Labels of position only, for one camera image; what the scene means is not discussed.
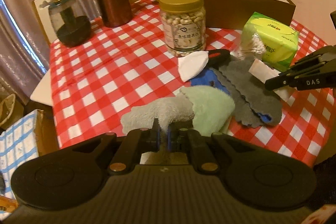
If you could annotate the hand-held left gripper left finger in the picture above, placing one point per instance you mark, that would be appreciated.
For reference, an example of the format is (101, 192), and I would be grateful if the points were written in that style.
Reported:
(158, 138)

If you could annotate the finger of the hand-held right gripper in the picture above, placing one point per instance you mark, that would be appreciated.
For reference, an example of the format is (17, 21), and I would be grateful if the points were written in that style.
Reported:
(278, 81)
(315, 56)

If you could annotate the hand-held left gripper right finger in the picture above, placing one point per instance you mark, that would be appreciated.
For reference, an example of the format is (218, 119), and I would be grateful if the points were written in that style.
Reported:
(169, 138)

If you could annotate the white packet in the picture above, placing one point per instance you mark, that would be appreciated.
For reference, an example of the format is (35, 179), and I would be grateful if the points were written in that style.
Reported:
(262, 70)

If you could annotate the light grey towel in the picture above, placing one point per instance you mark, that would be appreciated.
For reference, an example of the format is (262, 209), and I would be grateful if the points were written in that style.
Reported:
(157, 115)

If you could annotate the dark grey scalloped cloth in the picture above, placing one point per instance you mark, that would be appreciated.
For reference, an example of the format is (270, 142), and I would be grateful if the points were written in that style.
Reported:
(252, 92)

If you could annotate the light green towel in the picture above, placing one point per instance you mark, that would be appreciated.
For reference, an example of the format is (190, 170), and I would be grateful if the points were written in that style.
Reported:
(212, 108)

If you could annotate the brown cardboard box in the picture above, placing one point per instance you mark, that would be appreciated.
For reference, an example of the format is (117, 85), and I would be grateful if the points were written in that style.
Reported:
(236, 1)

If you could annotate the green tissue pack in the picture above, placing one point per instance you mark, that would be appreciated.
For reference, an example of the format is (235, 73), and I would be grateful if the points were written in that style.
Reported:
(273, 41)

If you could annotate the bag of cotton swabs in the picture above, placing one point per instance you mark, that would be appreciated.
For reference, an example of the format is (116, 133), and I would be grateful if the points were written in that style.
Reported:
(249, 47)

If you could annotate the black pouch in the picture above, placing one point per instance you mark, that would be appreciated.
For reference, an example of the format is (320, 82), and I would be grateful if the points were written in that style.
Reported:
(218, 54)

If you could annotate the white face mask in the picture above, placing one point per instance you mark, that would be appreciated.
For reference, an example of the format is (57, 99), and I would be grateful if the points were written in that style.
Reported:
(193, 65)

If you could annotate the red white checked tablecloth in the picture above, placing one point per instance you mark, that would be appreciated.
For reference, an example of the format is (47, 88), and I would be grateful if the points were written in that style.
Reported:
(105, 69)

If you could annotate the plain cardboard carton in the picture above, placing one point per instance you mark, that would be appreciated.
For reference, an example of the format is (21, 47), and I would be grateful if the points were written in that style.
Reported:
(46, 132)

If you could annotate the plastic nut jar gold lid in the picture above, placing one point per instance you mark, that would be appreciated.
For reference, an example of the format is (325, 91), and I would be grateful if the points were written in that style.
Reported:
(182, 22)

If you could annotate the blue white checked cloth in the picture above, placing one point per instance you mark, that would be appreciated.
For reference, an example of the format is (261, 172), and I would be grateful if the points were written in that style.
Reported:
(15, 145)

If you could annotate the glass jar dark contents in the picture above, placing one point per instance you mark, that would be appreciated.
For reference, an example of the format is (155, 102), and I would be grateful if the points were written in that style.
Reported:
(69, 22)

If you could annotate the wicker basket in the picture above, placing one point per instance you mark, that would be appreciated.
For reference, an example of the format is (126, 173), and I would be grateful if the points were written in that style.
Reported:
(8, 108)

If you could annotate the white wooden chair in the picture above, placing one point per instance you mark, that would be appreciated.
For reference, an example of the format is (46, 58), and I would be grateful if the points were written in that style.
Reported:
(42, 6)

